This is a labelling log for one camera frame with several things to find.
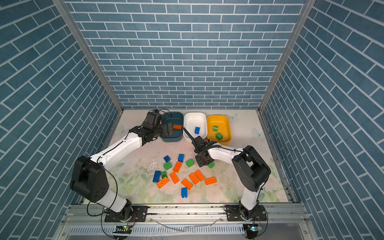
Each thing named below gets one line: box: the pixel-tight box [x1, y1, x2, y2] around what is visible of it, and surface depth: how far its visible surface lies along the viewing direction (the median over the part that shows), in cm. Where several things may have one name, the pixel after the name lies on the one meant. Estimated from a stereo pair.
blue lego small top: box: [177, 153, 185, 163], surface depth 95 cm
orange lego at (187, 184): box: [181, 178, 193, 190], surface depth 85 cm
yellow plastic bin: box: [207, 115, 232, 146], surface depth 111 cm
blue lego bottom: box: [181, 187, 188, 199], surface depth 80 cm
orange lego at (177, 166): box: [173, 161, 183, 173], surface depth 91 cm
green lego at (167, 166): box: [163, 161, 173, 171], surface depth 91 cm
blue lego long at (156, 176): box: [152, 170, 162, 183], surface depth 87 cm
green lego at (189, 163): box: [185, 158, 195, 168], surface depth 93 cm
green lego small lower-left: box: [161, 170, 168, 179], surface depth 87 cm
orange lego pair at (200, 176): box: [194, 170, 206, 181], surface depth 88 cm
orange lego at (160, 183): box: [156, 177, 169, 189], surface depth 84 cm
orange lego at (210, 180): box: [205, 176, 217, 186], surface depth 86 cm
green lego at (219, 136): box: [215, 132, 223, 141], surface depth 104 cm
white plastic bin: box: [183, 112, 207, 143], surface depth 113 cm
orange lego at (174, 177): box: [169, 172, 180, 184], surface depth 88 cm
